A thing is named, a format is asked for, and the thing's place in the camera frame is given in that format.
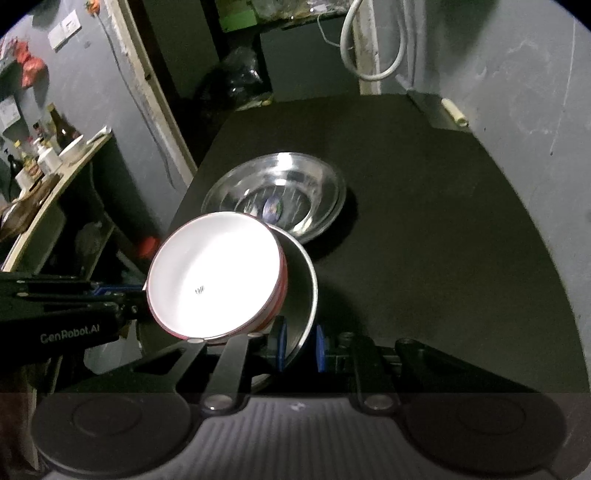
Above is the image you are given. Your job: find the white looped cable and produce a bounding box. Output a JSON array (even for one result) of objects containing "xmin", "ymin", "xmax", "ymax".
[{"xmin": 339, "ymin": 0, "xmax": 410, "ymax": 80}]

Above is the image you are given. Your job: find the black plastic bag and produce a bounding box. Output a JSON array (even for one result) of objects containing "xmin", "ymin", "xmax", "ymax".
[{"xmin": 223, "ymin": 46, "xmax": 271, "ymax": 109}]

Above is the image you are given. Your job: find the kitchen cleaver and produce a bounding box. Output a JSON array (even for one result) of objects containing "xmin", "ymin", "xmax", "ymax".
[{"xmin": 396, "ymin": 74, "xmax": 469, "ymax": 132}]

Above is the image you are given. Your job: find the green box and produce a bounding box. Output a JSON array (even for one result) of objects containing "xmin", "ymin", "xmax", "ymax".
[{"xmin": 219, "ymin": 7, "xmax": 257, "ymax": 32}]

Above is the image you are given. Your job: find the white wall switch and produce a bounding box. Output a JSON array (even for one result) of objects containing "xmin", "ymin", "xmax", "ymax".
[{"xmin": 47, "ymin": 10, "xmax": 82, "ymax": 51}]

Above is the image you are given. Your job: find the red lidded jar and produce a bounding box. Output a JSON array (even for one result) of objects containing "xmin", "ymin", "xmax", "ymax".
[{"xmin": 137, "ymin": 236, "xmax": 160, "ymax": 260}]

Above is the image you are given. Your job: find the white jar on shelf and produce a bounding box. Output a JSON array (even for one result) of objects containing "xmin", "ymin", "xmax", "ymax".
[{"xmin": 37, "ymin": 146, "xmax": 62, "ymax": 176}]

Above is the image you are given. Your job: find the white bowl on shelf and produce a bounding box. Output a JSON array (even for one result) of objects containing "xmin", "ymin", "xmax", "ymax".
[{"xmin": 59, "ymin": 135, "xmax": 88, "ymax": 165}]

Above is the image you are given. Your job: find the steel plate without sticker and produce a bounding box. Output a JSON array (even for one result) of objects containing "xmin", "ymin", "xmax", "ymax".
[{"xmin": 201, "ymin": 152, "xmax": 346, "ymax": 244}]

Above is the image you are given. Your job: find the wooden shelf counter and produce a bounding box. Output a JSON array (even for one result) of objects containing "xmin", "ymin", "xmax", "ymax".
[{"xmin": 2, "ymin": 128, "xmax": 112, "ymax": 272}]

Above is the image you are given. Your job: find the white bowl red rim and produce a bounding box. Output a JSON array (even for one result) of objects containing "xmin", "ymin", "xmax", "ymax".
[{"xmin": 145, "ymin": 212, "xmax": 287, "ymax": 344}]

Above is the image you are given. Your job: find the red plastic bag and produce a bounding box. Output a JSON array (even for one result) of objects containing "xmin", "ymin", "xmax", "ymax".
[{"xmin": 14, "ymin": 40, "xmax": 46, "ymax": 89}]

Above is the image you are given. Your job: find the dark glass bottle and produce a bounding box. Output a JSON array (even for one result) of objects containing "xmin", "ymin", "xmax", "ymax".
[{"xmin": 47, "ymin": 103, "xmax": 80, "ymax": 150}]

